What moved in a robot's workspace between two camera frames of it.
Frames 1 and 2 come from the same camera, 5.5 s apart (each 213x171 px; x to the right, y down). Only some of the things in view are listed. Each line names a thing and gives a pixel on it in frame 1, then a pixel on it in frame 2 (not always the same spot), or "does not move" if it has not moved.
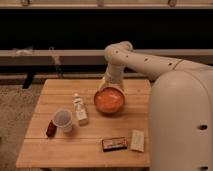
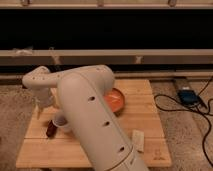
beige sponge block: x=137 y=140 does not move
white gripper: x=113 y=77 -> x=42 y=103
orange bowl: x=109 y=100 does not move
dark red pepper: x=51 y=129 does not move
